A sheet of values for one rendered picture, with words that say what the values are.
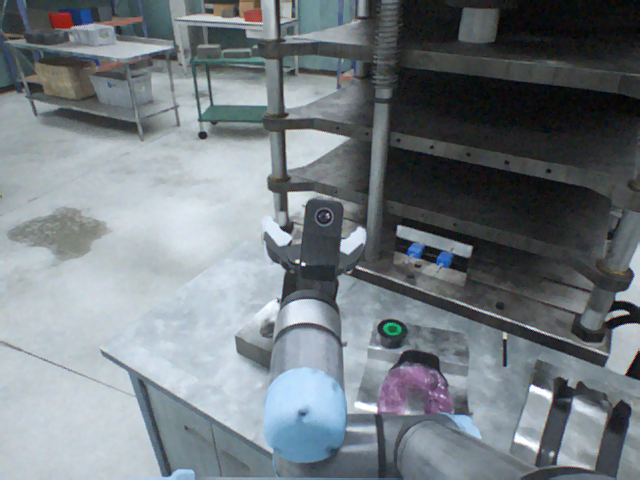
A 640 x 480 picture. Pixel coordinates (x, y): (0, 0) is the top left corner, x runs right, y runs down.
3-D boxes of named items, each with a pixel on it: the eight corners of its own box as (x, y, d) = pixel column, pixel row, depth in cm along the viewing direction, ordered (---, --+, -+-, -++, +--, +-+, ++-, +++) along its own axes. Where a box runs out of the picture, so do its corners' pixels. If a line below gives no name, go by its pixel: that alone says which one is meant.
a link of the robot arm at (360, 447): (374, 514, 50) (382, 454, 44) (271, 513, 50) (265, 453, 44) (368, 448, 56) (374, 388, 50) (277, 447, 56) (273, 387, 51)
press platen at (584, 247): (625, 334, 130) (649, 285, 121) (263, 216, 188) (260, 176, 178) (634, 213, 190) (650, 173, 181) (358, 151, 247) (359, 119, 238)
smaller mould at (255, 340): (278, 373, 127) (276, 356, 124) (236, 352, 134) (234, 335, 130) (316, 330, 142) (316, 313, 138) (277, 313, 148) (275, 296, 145)
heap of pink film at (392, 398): (450, 472, 97) (456, 450, 93) (368, 453, 101) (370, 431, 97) (452, 378, 118) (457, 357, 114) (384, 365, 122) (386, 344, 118)
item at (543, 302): (603, 369, 138) (611, 352, 134) (261, 245, 196) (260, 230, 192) (618, 241, 198) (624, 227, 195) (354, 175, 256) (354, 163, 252)
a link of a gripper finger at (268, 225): (245, 248, 69) (276, 282, 63) (247, 214, 66) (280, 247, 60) (263, 243, 71) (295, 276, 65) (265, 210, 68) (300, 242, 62)
